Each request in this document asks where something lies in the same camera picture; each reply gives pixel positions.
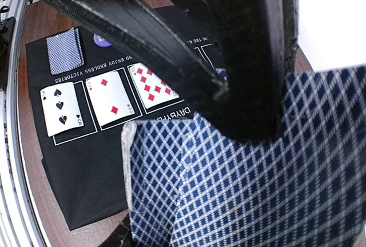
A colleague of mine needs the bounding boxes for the grey playing card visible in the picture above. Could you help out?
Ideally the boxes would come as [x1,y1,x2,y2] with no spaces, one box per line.
[46,27,84,75]

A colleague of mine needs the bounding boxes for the two of diamonds card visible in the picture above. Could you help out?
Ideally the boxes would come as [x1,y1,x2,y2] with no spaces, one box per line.
[86,71,135,126]

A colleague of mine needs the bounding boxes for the deck of grey cards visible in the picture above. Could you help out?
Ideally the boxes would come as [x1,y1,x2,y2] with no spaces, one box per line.
[121,66,365,246]

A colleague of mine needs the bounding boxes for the black poker mat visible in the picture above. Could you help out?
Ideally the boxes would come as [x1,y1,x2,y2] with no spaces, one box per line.
[25,5,229,231]

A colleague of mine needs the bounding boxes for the purple small blind button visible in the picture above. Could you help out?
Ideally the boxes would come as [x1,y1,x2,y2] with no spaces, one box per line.
[93,34,112,48]

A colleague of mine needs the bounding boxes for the ten of diamonds card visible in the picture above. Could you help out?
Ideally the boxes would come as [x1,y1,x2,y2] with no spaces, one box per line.
[128,63,180,109]

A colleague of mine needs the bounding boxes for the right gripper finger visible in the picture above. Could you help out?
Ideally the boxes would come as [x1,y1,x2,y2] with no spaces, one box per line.
[114,214,134,247]

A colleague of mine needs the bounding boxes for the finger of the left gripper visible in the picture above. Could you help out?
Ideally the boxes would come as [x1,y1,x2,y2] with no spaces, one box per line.
[171,0,299,140]
[43,0,229,103]

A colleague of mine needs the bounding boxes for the three of spades card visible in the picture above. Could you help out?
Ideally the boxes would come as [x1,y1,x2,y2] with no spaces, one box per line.
[40,82,84,137]

